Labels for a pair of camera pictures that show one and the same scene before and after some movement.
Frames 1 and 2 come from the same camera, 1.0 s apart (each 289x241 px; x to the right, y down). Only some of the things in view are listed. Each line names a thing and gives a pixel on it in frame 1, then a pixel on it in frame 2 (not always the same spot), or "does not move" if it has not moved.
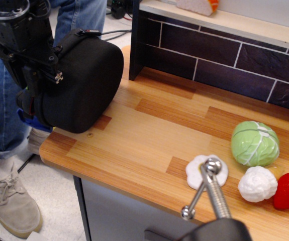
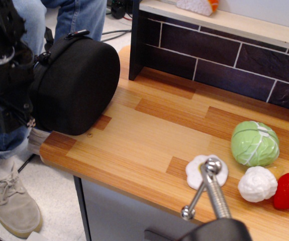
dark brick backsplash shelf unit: (229, 49) does not move
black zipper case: (92, 66) does not move
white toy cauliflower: (257, 184) does not move
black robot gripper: (20, 32) → (8, 59)
